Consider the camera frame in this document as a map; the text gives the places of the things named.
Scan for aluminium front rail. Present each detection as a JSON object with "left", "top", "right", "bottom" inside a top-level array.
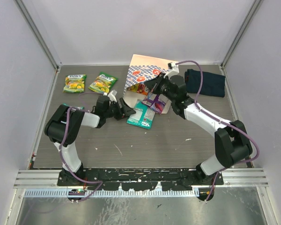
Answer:
[{"left": 14, "top": 168, "right": 269, "bottom": 188}]

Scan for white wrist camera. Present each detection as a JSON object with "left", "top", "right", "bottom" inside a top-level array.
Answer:
[
  {"left": 103, "top": 90, "right": 117, "bottom": 102},
  {"left": 164, "top": 61, "right": 179, "bottom": 79}
]

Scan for purple berries candy bag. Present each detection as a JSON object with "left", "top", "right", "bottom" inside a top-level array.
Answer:
[{"left": 141, "top": 93, "right": 169, "bottom": 114}]

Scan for orange Fox's candy bag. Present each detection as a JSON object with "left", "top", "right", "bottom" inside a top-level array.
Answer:
[{"left": 128, "top": 83, "right": 150, "bottom": 96}]

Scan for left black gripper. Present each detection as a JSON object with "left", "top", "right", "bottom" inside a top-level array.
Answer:
[{"left": 104, "top": 98, "right": 135, "bottom": 121}]

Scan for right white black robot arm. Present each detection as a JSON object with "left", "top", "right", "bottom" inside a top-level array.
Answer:
[{"left": 145, "top": 74, "right": 252, "bottom": 185}]

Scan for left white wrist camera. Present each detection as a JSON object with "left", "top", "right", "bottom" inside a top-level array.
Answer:
[{"left": 103, "top": 90, "right": 117, "bottom": 102}]

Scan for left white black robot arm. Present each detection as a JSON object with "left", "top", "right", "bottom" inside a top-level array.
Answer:
[{"left": 44, "top": 94, "right": 136, "bottom": 186}]

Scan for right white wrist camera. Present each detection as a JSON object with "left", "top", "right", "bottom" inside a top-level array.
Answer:
[{"left": 164, "top": 61, "right": 179, "bottom": 79}]

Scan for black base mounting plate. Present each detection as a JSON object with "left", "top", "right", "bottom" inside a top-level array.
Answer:
[{"left": 81, "top": 168, "right": 224, "bottom": 191}]

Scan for green Fox's spring tea candy bag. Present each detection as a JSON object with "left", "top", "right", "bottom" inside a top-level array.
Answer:
[{"left": 63, "top": 74, "right": 87, "bottom": 93}]

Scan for slotted grey cable duct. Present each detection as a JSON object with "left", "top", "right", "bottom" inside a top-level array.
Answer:
[{"left": 23, "top": 188, "right": 199, "bottom": 198}]

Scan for blue checkered paper bag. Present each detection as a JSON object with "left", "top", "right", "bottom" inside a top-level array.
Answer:
[{"left": 123, "top": 54, "right": 177, "bottom": 108}]

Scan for dark navy folded cloth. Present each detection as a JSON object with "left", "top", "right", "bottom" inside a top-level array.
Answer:
[{"left": 185, "top": 69, "right": 225, "bottom": 98}]

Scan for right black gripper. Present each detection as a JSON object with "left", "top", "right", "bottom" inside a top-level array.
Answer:
[{"left": 145, "top": 72, "right": 176, "bottom": 102}]

